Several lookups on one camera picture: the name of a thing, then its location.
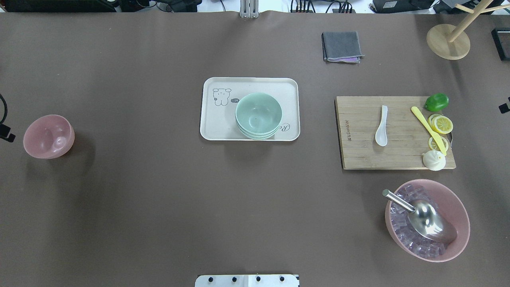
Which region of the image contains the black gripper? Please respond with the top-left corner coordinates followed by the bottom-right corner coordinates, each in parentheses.
top-left (0, 124), bottom-right (16, 142)

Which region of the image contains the small pink bowl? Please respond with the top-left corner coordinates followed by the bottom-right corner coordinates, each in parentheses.
top-left (23, 114), bottom-right (75, 159)

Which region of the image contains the white ceramic spoon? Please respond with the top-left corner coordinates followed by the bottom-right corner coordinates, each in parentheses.
top-left (375, 105), bottom-right (388, 147)

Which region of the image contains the large pink ice bowl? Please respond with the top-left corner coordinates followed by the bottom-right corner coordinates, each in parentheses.
top-left (384, 179), bottom-right (471, 263)

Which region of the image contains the green bowl stack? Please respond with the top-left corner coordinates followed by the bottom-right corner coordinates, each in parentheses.
top-left (235, 92), bottom-right (282, 140)

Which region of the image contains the green plastic lime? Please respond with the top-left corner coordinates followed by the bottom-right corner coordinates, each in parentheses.
top-left (424, 93), bottom-right (449, 112)

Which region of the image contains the yellow plastic knife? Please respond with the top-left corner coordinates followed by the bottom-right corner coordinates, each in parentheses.
top-left (410, 106), bottom-right (447, 156)

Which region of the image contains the back lemon slice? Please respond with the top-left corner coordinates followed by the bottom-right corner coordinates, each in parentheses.
top-left (428, 113), bottom-right (441, 128)

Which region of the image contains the white toy bun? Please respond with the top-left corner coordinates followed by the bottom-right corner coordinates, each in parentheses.
top-left (422, 150), bottom-right (446, 171)

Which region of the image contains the wooden mug tree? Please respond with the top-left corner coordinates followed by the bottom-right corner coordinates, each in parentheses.
top-left (426, 0), bottom-right (510, 60)

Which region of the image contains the metal ice scoop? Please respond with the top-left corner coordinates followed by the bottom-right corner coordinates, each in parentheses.
top-left (382, 189), bottom-right (457, 244)

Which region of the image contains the bamboo cutting board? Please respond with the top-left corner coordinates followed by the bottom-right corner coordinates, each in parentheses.
top-left (335, 96), bottom-right (432, 170)

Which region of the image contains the grey folded cloth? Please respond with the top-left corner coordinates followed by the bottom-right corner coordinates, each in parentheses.
top-left (321, 31), bottom-right (364, 63)

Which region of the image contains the cream rabbit tray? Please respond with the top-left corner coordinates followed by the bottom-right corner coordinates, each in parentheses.
top-left (199, 77), bottom-right (300, 142)

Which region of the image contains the aluminium frame post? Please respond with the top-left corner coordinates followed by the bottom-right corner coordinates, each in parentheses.
top-left (240, 0), bottom-right (259, 18)

